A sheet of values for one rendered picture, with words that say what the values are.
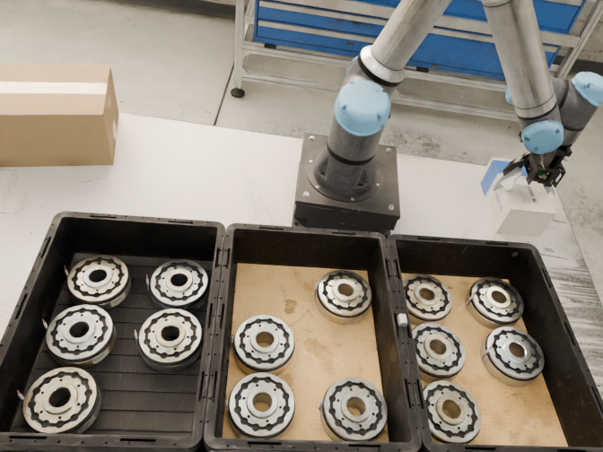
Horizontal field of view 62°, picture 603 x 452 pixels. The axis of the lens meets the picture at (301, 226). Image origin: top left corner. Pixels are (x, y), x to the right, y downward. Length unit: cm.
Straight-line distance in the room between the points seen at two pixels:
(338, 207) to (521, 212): 47
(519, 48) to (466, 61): 181
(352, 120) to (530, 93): 34
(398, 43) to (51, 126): 82
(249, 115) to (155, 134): 132
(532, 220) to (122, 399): 104
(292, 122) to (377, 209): 161
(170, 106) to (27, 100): 150
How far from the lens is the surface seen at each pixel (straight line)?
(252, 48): 274
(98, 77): 144
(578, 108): 126
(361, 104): 109
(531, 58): 103
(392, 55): 116
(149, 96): 289
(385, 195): 123
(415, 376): 81
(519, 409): 98
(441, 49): 277
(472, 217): 142
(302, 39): 271
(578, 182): 303
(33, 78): 146
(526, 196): 141
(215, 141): 146
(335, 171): 117
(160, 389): 87
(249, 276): 97
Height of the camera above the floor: 162
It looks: 48 degrees down
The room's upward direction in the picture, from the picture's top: 10 degrees clockwise
